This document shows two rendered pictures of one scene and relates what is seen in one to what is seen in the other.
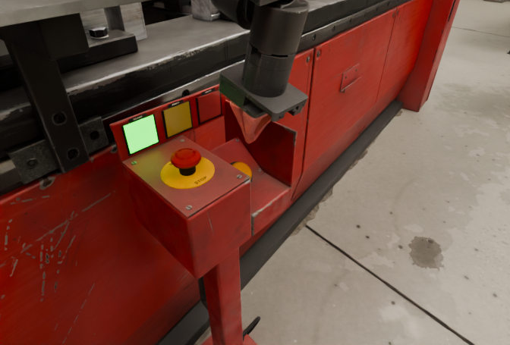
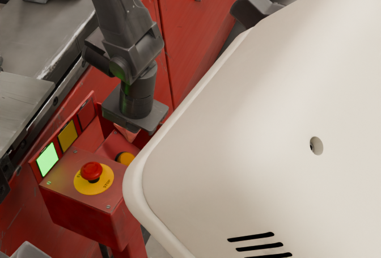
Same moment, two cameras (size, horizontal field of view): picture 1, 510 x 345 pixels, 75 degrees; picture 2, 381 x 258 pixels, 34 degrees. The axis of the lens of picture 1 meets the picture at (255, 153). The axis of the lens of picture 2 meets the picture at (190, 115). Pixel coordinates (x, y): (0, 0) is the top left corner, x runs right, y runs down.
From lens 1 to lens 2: 0.70 m
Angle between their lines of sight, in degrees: 13
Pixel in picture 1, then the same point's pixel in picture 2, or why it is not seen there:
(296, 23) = (152, 80)
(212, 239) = (126, 221)
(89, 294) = not seen: outside the picture
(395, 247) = not seen: hidden behind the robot
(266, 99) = (142, 121)
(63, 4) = (22, 123)
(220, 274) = (129, 245)
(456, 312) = not seen: hidden behind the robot
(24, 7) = (10, 136)
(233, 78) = (113, 108)
